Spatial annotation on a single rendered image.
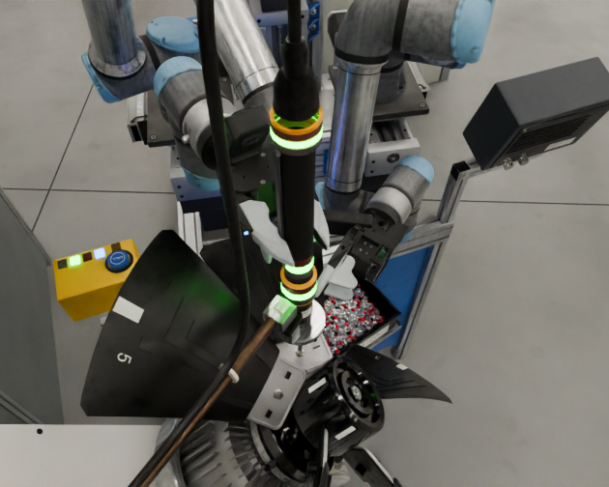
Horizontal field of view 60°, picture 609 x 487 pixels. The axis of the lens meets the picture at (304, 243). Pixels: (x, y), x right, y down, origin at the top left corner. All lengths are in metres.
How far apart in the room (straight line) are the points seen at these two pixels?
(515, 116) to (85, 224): 2.01
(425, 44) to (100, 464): 0.78
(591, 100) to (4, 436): 1.18
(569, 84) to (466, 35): 0.41
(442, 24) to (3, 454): 0.84
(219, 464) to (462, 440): 1.41
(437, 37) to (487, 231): 1.74
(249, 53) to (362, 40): 0.20
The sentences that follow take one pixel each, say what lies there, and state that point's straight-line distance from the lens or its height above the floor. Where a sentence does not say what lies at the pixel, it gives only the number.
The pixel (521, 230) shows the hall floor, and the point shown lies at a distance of 2.64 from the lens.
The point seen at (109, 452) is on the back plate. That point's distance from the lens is 0.82.
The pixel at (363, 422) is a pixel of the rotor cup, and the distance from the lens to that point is 0.74.
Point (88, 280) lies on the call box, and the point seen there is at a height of 1.07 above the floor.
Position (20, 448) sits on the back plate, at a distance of 0.77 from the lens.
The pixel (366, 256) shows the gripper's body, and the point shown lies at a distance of 0.91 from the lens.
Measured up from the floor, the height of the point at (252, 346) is 1.39.
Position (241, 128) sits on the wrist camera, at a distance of 0.55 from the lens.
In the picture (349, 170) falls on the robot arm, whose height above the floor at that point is 1.19.
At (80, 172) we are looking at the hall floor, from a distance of 2.90.
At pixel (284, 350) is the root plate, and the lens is 0.84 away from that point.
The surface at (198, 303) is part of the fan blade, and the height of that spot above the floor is 1.39.
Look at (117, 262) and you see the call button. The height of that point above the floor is 1.08.
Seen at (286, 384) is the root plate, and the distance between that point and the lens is 0.75.
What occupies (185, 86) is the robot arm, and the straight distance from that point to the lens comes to 0.72.
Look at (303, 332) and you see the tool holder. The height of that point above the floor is 1.31.
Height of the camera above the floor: 1.95
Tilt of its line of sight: 54 degrees down
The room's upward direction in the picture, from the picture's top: straight up
